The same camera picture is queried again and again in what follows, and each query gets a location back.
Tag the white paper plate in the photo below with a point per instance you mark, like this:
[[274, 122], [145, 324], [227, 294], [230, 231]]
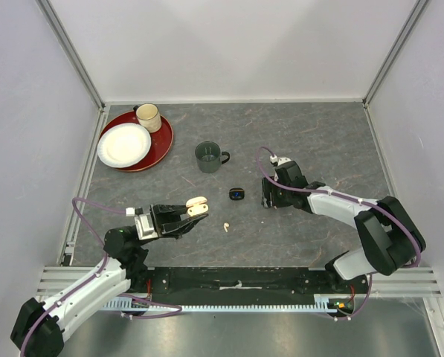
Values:
[[124, 145]]

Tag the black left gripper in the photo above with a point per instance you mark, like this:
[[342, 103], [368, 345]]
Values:
[[164, 216]]

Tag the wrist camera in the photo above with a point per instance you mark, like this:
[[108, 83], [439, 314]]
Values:
[[276, 161], [143, 222]]

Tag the white earbud charging case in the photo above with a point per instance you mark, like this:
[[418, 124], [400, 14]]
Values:
[[197, 206]]

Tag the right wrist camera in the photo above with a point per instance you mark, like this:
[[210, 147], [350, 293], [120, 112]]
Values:
[[276, 161]]

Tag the black glossy charging case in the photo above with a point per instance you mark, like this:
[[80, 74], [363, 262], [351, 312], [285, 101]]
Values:
[[236, 194]]

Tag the dark green mug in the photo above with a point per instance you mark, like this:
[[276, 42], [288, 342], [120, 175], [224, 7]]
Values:
[[210, 157]]

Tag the red round tray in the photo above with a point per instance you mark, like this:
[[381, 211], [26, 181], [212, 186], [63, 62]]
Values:
[[162, 141]]

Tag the grey slotted cable duct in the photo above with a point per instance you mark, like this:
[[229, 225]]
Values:
[[130, 305]]

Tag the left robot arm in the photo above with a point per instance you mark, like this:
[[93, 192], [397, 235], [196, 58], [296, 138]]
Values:
[[42, 328]]

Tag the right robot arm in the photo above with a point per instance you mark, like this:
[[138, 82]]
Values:
[[389, 238]]

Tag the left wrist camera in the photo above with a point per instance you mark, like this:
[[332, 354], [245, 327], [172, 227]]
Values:
[[143, 222]]

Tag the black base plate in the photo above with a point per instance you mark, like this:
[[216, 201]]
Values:
[[181, 285]]

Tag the cream ceramic cup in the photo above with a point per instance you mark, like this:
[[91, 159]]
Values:
[[148, 116]]

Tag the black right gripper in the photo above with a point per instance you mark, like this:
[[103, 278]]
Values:
[[269, 186]]

